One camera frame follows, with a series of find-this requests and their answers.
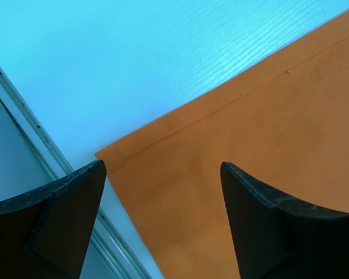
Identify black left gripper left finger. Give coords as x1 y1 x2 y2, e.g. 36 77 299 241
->
0 160 106 278

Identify aluminium table frame rail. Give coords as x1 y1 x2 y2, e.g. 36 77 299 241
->
0 67 151 278

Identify orange trousers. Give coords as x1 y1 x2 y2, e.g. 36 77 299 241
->
97 11 349 278

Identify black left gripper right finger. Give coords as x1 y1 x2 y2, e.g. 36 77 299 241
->
220 162 349 278

